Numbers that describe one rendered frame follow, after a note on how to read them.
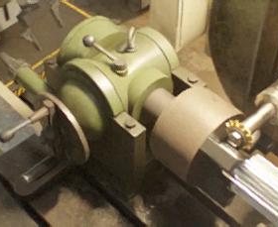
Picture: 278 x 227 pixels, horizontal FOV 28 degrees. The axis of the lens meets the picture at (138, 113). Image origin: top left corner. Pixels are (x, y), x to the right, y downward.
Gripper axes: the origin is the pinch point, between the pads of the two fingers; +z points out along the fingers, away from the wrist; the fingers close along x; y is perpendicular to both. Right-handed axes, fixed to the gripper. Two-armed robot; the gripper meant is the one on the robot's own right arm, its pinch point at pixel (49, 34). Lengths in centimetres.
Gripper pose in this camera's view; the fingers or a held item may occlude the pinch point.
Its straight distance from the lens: 218.1
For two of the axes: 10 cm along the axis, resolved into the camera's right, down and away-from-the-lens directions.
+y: -7.3, -1.6, 6.7
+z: 4.0, 7.0, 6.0
